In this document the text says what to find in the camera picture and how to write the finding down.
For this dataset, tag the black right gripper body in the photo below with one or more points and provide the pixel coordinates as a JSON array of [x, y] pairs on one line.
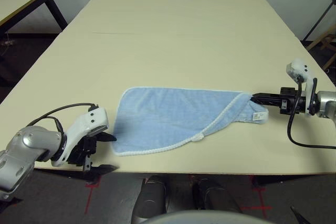
[[291, 102]]

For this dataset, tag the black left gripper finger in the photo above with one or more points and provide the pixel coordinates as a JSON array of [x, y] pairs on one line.
[[103, 169], [106, 137]]

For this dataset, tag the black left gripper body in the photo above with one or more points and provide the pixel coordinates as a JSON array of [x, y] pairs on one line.
[[85, 153]]

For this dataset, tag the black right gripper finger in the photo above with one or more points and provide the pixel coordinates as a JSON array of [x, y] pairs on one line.
[[270, 96], [270, 102]]

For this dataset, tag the light blue terry towel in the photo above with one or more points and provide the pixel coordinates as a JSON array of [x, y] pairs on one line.
[[170, 119]]

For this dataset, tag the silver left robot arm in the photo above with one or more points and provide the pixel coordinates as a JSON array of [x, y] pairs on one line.
[[26, 142]]

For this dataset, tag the dark grey robot left leg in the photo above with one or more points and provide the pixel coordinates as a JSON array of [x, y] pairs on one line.
[[151, 200]]

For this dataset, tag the dark grey robot leg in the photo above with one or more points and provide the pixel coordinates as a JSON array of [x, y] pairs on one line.
[[215, 200], [151, 200]]

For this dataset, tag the wooden stool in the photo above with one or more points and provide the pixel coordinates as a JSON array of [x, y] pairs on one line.
[[325, 33]]

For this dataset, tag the black tripod stand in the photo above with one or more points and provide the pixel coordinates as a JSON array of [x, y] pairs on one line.
[[319, 22]]

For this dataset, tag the dark grey robot right leg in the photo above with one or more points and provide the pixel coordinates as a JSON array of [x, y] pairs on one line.
[[215, 200]]

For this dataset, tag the grey robot torso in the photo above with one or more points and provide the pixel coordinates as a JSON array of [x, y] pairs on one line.
[[207, 218]]

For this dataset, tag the small white floor clutter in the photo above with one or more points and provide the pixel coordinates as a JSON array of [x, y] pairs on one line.
[[7, 43]]

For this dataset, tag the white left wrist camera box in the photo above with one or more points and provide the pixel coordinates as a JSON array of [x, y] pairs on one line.
[[92, 119]]

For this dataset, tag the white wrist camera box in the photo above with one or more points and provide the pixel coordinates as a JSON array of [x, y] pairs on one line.
[[92, 119], [299, 68]]

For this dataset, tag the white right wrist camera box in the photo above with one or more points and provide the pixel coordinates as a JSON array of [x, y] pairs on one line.
[[299, 68]]

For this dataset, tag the beige side table black frame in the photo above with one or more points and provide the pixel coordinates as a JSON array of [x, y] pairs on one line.
[[18, 1]]

